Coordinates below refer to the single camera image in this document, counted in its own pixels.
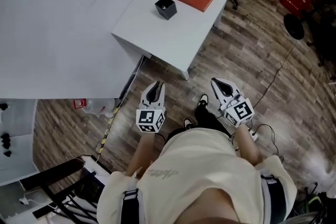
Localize large white table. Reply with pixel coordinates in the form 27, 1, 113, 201
0, 0, 200, 100

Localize person's right shoe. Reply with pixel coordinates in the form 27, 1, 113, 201
196, 93, 209, 108

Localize black green bag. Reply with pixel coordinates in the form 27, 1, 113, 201
295, 186, 336, 224

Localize person's shoe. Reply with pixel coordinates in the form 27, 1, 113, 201
183, 118, 196, 131
196, 93, 209, 108

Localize black coiled cable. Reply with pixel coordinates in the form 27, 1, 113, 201
256, 124, 281, 158

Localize long black floor cable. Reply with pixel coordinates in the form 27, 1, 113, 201
251, 38, 300, 111

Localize person's black trousers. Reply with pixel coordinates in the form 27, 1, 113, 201
165, 106, 232, 145

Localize white shelf unit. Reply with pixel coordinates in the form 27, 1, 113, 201
0, 99, 40, 187

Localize black grey shoulder strap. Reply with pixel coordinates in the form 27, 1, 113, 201
123, 188, 140, 224
260, 174, 287, 224

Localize person's left forearm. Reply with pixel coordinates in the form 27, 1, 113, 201
125, 130, 158, 179

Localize small red plastic item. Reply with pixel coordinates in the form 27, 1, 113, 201
72, 98, 87, 110

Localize small black box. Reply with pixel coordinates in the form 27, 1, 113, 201
154, 0, 179, 21

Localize small white table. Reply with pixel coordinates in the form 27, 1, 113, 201
111, 0, 236, 81

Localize person's left shoe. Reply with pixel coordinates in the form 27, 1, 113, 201
183, 118, 196, 131

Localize black metal frame chair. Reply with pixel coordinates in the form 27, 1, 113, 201
19, 154, 114, 224

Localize thin white cable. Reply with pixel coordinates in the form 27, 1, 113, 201
120, 55, 145, 100

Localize clear plastic bottle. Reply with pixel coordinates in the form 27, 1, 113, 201
82, 98, 116, 118

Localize yellow black striped strip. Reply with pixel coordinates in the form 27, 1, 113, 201
98, 106, 121, 156

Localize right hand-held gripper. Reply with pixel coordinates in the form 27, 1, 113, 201
211, 77, 256, 129

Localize person's right forearm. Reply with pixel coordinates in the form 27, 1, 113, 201
233, 124, 264, 166

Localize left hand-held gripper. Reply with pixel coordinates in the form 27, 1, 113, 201
135, 80, 167, 134

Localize person's cream shirt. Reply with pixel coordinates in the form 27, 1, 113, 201
97, 127, 298, 224

